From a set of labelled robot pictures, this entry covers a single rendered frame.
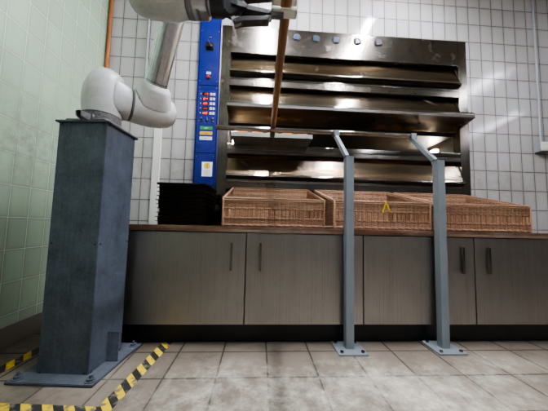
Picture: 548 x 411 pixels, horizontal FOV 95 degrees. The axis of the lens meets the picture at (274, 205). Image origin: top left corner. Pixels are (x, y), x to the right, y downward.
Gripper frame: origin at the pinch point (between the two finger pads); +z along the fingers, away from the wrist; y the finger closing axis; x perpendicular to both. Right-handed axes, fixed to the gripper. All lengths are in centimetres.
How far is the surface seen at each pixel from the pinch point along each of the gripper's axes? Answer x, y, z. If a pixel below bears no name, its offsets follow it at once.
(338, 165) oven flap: -120, 14, 52
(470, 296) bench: -65, 94, 106
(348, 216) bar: -58, 55, 39
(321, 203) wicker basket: -69, 48, 28
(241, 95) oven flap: -118, -36, -23
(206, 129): -114, -7, -47
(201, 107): -114, -23, -51
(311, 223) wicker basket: -69, 59, 22
